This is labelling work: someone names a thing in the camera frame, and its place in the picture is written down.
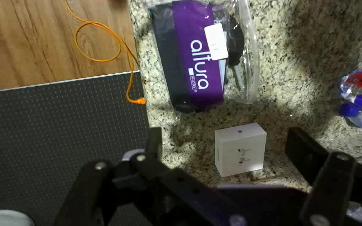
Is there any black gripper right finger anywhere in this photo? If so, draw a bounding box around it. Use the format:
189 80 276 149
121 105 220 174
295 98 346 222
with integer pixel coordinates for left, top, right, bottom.
286 127 362 226

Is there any plastic bag purple altura card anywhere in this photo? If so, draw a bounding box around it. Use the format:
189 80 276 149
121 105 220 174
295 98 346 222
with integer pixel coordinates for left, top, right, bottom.
148 0 262 113

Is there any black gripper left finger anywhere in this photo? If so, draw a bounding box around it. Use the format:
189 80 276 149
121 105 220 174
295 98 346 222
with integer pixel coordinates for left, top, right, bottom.
54 127 179 226

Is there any grey perforated board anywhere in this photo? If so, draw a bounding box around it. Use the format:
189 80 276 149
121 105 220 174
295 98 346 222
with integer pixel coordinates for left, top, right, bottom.
0 70 151 226

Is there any small white cardboard box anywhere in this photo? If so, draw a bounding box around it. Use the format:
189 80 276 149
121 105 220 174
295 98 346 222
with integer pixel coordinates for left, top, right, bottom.
213 122 268 178

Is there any white round object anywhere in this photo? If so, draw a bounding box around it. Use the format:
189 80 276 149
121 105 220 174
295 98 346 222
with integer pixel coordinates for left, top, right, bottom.
0 208 36 226

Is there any orange cable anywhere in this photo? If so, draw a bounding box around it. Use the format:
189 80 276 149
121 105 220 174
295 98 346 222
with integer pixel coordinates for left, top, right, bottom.
66 0 148 105

